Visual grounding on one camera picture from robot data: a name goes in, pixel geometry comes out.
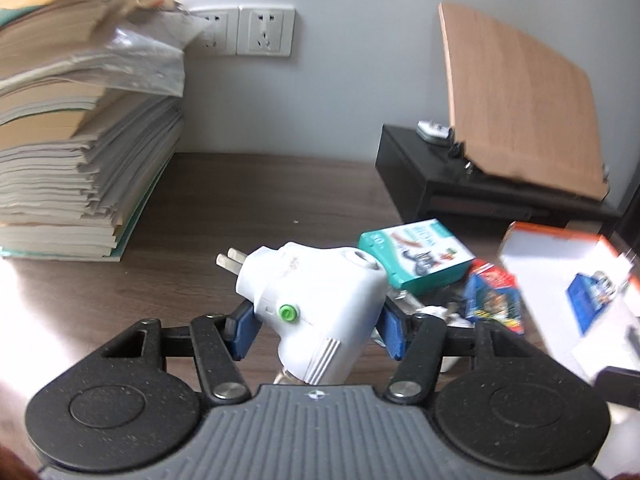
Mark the wooden book stand board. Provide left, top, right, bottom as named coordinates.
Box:
left=438, top=2, right=608, bottom=200

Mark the white wall socket left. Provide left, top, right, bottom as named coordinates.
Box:
left=186, top=6, right=240, bottom=58

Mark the red blue playing card box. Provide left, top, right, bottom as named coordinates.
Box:
left=463, top=259, right=524, bottom=335

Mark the black monitor riser stand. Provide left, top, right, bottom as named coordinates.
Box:
left=375, top=125, right=622, bottom=234

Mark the stack of books and papers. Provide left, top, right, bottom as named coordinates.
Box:
left=1, top=0, right=206, bottom=261

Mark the white orange storage box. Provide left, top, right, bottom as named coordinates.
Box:
left=499, top=222, right=639, bottom=382

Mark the silver clip on stand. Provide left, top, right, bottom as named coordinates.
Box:
left=416, top=120, right=454, bottom=146

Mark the teal cartoon bandage box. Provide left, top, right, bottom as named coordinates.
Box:
left=358, top=219, right=475, bottom=296

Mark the white wall socket right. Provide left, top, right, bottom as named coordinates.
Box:
left=236, top=6, right=296, bottom=58

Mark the white wall socket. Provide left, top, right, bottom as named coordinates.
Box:
left=186, top=6, right=240, bottom=58
left=236, top=6, right=296, bottom=58

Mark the white mosquito repellent plug heater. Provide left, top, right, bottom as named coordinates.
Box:
left=216, top=242, right=388, bottom=386

